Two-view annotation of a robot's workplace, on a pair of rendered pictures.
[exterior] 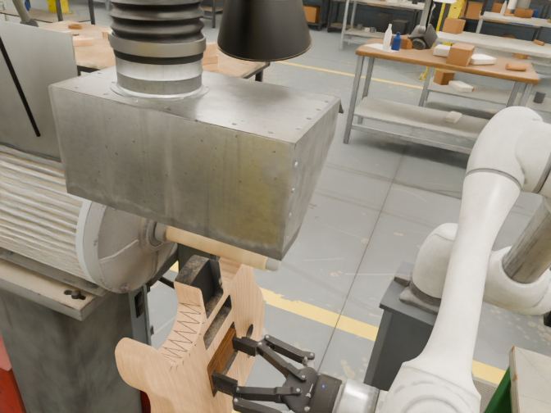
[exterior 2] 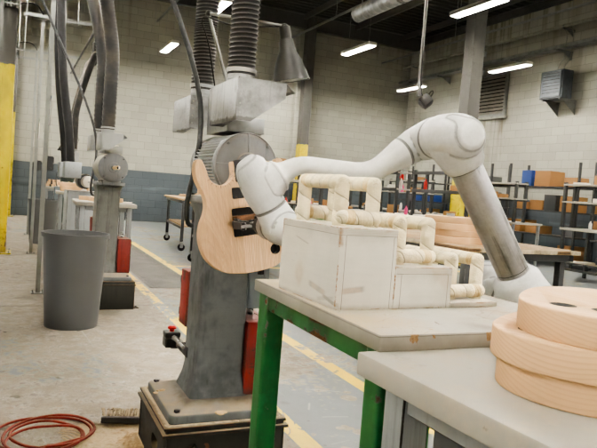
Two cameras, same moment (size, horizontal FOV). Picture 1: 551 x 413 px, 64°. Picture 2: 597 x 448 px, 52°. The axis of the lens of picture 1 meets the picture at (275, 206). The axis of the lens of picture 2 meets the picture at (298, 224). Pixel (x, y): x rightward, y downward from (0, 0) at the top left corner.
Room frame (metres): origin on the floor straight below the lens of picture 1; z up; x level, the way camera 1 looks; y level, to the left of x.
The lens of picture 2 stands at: (-0.85, -1.63, 1.17)
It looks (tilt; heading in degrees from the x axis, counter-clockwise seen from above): 3 degrees down; 46
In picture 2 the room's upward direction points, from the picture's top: 4 degrees clockwise
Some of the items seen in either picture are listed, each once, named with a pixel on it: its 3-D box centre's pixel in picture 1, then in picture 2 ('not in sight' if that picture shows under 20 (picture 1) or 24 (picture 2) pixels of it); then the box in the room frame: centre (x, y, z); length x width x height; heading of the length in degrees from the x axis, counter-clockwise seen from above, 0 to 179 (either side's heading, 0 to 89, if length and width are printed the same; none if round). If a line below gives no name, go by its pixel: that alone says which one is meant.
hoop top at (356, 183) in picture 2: not in sight; (354, 183); (0.23, -0.68, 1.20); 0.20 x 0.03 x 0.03; 74
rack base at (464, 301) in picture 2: not in sight; (436, 293); (0.49, -0.76, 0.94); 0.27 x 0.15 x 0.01; 75
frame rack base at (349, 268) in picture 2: not in sight; (334, 260); (0.20, -0.67, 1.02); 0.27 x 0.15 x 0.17; 75
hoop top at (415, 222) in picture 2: not in sight; (406, 221); (0.39, -0.73, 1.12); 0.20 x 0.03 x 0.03; 74
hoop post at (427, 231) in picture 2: not in sight; (426, 244); (0.36, -0.81, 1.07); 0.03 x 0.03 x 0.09
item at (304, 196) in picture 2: not in sight; (304, 200); (0.18, -0.58, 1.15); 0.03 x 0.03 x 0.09
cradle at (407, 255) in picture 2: not in sight; (414, 256); (0.32, -0.81, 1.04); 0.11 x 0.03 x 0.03; 165
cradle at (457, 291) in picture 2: not in sight; (465, 290); (0.47, -0.85, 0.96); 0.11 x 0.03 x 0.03; 165
